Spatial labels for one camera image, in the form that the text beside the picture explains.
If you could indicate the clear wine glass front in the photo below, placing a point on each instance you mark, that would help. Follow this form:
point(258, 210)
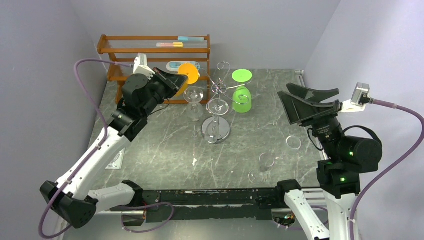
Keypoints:
point(256, 177)

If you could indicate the chrome wine glass rack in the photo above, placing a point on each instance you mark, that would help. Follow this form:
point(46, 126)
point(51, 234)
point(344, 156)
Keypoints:
point(219, 88)

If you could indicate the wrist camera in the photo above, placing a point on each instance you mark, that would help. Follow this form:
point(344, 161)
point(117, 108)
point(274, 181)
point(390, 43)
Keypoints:
point(360, 98)
point(140, 66)

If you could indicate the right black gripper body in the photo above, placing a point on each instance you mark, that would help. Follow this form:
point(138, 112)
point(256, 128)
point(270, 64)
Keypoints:
point(318, 117)

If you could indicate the blue case top shelf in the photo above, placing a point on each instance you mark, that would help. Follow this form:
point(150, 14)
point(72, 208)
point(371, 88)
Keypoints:
point(190, 39)

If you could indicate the clear wine glass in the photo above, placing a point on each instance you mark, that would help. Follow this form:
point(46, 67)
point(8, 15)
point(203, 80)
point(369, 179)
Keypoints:
point(293, 143)
point(193, 96)
point(256, 177)
point(216, 129)
point(266, 160)

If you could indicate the orange plastic wine glass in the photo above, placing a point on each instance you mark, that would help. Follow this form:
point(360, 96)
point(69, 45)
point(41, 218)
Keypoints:
point(190, 71)

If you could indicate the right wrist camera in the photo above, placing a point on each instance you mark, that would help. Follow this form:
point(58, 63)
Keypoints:
point(360, 98)

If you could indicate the black base frame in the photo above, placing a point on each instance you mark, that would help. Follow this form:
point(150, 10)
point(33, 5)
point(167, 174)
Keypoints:
point(231, 203)

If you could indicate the orange wooden shelf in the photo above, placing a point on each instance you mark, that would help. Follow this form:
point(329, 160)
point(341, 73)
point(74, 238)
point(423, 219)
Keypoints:
point(159, 51)

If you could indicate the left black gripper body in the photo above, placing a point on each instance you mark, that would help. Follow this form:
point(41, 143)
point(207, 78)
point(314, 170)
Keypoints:
point(161, 90)

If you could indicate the blue toothbrush package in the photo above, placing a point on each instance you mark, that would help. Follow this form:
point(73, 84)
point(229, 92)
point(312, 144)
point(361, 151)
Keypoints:
point(173, 66)

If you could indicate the pink yellow case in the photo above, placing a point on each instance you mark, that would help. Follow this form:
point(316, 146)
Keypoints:
point(170, 45)

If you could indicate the green plastic wine glass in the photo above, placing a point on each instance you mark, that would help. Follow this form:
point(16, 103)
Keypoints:
point(242, 98)

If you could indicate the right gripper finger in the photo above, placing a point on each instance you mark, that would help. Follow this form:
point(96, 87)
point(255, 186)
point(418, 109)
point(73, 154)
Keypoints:
point(312, 95)
point(293, 104)

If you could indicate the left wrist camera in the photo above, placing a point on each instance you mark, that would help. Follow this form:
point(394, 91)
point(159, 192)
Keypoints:
point(140, 66)

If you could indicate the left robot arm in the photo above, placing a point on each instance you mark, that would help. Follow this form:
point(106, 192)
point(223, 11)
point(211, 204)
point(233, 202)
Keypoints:
point(72, 196)

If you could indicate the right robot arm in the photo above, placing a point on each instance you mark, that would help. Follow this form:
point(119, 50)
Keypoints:
point(347, 158)

